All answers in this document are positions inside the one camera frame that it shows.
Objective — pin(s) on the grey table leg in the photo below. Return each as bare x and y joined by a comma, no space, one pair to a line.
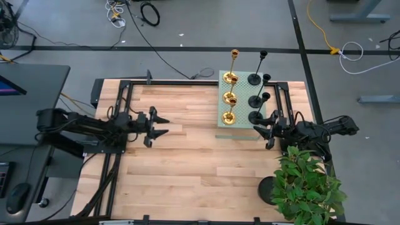
359,17

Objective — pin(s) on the tall black candlestick holder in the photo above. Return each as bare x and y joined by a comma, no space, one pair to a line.
254,79
255,102

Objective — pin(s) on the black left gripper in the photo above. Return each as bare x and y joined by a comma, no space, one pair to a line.
150,125

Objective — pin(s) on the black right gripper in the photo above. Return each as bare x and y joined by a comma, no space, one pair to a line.
281,132

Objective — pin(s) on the black computer mouse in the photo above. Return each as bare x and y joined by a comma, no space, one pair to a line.
18,197

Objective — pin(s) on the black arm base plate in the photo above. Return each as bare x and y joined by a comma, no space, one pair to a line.
325,156
103,150

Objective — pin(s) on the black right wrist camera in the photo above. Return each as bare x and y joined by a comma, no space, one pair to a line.
283,124

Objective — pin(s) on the black floor fan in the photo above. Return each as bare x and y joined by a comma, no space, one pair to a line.
7,28

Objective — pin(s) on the black caster wheel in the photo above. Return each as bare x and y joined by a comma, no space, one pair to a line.
43,202

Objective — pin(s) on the grey floor bar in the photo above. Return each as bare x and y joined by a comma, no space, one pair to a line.
379,99

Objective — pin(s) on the black aluminium table frame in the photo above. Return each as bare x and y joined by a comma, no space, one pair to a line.
175,82

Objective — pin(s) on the tall gold candlestick holder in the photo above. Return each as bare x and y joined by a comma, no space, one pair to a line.
229,78

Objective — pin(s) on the black desk beam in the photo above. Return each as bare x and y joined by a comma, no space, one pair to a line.
68,150

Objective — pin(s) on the black plant pot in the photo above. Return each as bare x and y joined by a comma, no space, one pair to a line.
265,190

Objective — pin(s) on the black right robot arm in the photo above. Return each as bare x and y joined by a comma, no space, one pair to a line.
312,132

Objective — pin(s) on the dark grey desk top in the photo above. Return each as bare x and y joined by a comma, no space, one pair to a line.
34,93

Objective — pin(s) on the green perforated metal shelf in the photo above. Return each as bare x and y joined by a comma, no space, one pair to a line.
242,106

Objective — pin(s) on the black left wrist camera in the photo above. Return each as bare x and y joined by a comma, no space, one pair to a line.
142,118

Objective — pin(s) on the computer screen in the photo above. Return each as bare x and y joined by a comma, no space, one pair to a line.
9,87

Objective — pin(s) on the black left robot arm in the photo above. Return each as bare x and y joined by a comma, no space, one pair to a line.
87,125

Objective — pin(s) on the black keyboard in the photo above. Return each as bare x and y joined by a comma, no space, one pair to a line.
3,179

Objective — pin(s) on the green leafy plant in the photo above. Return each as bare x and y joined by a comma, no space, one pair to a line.
306,187

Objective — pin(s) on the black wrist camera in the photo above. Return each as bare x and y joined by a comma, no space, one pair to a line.
142,118
283,124

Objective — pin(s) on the grey lower desk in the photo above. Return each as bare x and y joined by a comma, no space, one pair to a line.
28,162

